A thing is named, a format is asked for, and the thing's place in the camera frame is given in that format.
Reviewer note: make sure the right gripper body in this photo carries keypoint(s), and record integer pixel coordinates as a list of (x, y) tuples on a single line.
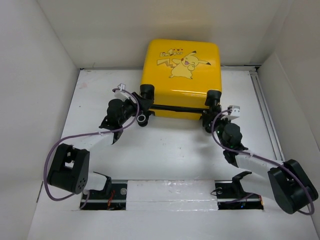
[(212, 118)]

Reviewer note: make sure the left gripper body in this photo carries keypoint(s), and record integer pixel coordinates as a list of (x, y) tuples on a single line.
[(141, 108)]

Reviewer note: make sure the yellow hard-shell suitcase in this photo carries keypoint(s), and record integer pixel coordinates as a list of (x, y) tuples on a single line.
[(184, 76)]

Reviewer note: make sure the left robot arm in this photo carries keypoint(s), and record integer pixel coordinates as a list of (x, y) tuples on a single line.
[(67, 165)]

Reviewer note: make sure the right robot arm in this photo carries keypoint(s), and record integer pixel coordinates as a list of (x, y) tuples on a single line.
[(285, 182)]

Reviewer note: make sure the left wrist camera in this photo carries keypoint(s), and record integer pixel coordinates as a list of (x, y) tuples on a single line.
[(119, 92)]

